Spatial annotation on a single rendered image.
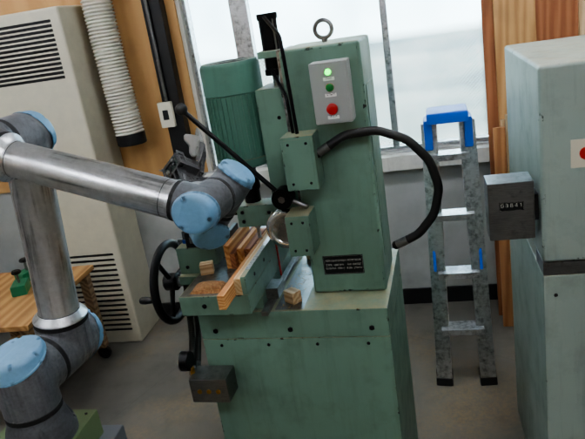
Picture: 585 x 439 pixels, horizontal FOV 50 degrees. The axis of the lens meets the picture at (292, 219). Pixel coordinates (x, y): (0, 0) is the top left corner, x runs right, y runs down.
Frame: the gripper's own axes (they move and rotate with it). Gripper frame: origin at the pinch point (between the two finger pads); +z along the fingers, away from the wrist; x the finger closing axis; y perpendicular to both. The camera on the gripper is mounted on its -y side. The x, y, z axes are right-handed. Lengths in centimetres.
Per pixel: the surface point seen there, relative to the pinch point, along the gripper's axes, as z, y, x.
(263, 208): -4.0, -32.6, 6.7
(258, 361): -37, -43, 39
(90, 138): 133, -34, 85
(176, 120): 134, -68, 57
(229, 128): 6.9, -12.3, -8.1
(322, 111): -11.7, -19.9, -31.9
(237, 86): 10.7, -8.5, -19.1
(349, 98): -13.7, -22.4, -39.1
